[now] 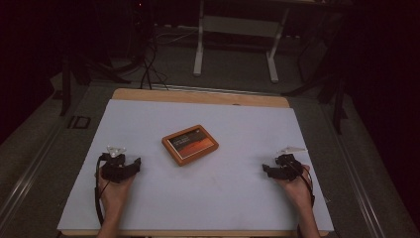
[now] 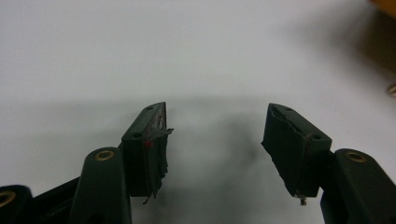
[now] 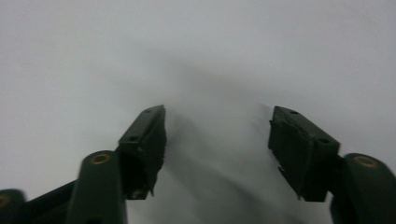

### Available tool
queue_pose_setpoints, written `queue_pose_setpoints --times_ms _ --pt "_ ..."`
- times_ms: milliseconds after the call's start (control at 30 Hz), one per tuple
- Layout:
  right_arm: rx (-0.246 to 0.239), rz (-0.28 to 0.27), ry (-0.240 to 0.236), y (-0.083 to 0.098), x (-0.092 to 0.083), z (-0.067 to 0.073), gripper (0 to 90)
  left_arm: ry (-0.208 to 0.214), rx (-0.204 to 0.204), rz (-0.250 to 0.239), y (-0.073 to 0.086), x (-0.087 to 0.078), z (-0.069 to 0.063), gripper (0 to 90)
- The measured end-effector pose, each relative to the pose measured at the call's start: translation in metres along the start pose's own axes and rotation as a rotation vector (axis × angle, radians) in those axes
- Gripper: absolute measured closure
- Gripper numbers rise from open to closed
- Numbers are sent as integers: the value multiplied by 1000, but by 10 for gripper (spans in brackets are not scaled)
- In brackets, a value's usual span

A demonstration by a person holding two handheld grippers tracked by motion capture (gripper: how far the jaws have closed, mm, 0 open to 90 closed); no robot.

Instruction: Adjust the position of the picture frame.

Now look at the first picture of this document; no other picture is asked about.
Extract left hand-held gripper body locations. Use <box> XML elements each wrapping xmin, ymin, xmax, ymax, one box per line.
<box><xmin>97</xmin><ymin>145</ymin><xmax>135</xmax><ymax>184</ymax></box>

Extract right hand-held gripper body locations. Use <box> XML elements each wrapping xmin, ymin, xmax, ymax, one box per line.
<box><xmin>274</xmin><ymin>146</ymin><xmax>305</xmax><ymax>182</ymax></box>

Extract wooden picture frame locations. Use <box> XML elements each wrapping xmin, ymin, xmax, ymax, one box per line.
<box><xmin>160</xmin><ymin>124</ymin><xmax>220</xmax><ymax>168</ymax></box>

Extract person's left hand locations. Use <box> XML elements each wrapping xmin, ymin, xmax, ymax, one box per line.
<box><xmin>96</xmin><ymin>167</ymin><xmax>137</xmax><ymax>216</ymax></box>

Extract black floor plate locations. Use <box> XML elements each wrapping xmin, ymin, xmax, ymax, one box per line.
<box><xmin>66</xmin><ymin>115</ymin><xmax>92</xmax><ymax>130</ymax></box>

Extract black metal stand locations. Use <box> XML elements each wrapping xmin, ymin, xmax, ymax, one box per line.
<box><xmin>282</xmin><ymin>73</ymin><xmax>350</xmax><ymax>136</ymax></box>
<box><xmin>58</xmin><ymin>54</ymin><xmax>133</xmax><ymax>117</ymax></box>

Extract wooden table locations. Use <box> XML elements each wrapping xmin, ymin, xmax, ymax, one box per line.
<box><xmin>60</xmin><ymin>87</ymin><xmax>331</xmax><ymax>238</ymax></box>

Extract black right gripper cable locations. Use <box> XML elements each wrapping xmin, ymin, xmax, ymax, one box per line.
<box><xmin>286</xmin><ymin>158</ymin><xmax>317</xmax><ymax>207</ymax></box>

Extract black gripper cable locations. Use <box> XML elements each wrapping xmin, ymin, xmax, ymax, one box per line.
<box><xmin>94</xmin><ymin>158</ymin><xmax>107</xmax><ymax>228</ymax></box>
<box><xmin>286</xmin><ymin>158</ymin><xmax>317</xmax><ymax>207</ymax></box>

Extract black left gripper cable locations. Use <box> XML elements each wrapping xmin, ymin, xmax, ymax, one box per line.
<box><xmin>94</xmin><ymin>158</ymin><xmax>107</xmax><ymax>228</ymax></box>

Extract aluminium floor rail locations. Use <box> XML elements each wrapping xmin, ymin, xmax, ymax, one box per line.
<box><xmin>0</xmin><ymin>123</ymin><xmax>65</xmax><ymax>229</ymax></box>
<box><xmin>321</xmin><ymin>102</ymin><xmax>388</xmax><ymax>238</ymax></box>

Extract black floor cables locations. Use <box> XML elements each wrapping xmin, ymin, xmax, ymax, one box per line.
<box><xmin>139</xmin><ymin>19</ymin><xmax>170</xmax><ymax>91</ymax></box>

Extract white floor cable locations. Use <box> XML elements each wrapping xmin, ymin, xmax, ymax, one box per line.
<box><xmin>154</xmin><ymin>24</ymin><xmax>200</xmax><ymax>47</ymax></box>

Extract white metal desk frame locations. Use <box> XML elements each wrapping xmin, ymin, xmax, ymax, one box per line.
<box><xmin>192</xmin><ymin>0</ymin><xmax>353</xmax><ymax>84</ymax></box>

